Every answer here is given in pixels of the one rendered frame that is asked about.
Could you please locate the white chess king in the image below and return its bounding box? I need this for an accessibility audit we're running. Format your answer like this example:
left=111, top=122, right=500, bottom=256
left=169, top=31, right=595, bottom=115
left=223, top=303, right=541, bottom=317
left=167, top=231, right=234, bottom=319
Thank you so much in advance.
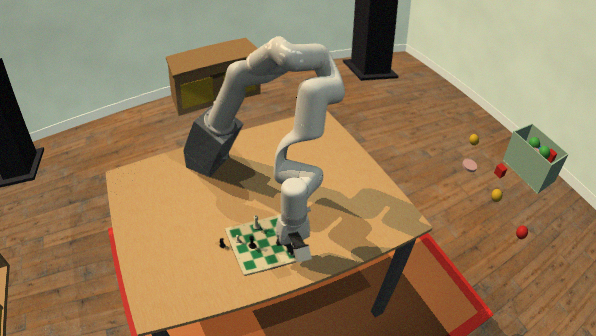
left=253, top=215, right=260, bottom=230

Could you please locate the green and white chessboard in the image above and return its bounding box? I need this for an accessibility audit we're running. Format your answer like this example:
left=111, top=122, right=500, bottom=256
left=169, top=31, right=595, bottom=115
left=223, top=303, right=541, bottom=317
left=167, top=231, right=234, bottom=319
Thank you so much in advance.
left=225, top=215, right=296, bottom=276

